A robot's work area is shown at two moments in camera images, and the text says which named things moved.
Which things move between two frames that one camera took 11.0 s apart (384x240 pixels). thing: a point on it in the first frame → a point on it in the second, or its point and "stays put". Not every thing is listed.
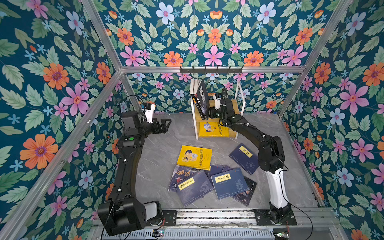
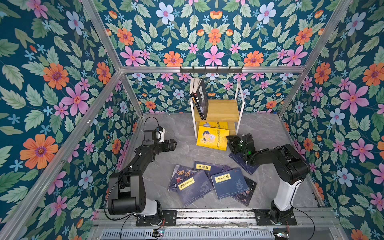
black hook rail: [205, 71] stays put
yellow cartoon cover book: [195, 157] → [213, 137]
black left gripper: [163, 128] → [171, 146]
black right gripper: [213, 110] → [236, 139]
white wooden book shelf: [222, 116] stays put
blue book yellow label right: [229, 183] stays put
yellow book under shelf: [213, 129] stays put
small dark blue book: [241, 156] stays put
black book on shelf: [194, 87] stays put
